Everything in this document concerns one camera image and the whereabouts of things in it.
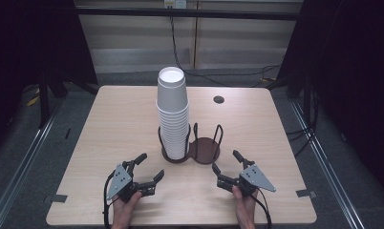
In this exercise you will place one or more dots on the stack of white paper cups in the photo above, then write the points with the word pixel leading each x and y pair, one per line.
pixel 172 105

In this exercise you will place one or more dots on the black table grommet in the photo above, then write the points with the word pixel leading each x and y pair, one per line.
pixel 218 99

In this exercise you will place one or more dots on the white wall power outlet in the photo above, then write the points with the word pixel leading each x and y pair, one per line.
pixel 175 3

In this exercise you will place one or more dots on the person's left hand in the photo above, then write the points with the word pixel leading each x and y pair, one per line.
pixel 124 210

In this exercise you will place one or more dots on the dark curtain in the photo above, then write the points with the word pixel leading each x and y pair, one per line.
pixel 355 79
pixel 31 41

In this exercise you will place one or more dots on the grey tape piece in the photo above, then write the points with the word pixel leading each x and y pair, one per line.
pixel 56 198
pixel 305 193

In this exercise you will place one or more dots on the black metal stand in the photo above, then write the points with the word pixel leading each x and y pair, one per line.
pixel 43 101

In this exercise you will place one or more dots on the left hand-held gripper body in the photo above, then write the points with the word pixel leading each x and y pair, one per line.
pixel 120 181

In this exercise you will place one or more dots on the metal floor rail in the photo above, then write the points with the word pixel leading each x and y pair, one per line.
pixel 24 165
pixel 327 165

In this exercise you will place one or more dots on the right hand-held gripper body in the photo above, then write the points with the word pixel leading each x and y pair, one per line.
pixel 255 178

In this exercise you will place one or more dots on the person's right hand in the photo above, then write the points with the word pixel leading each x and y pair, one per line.
pixel 245 206

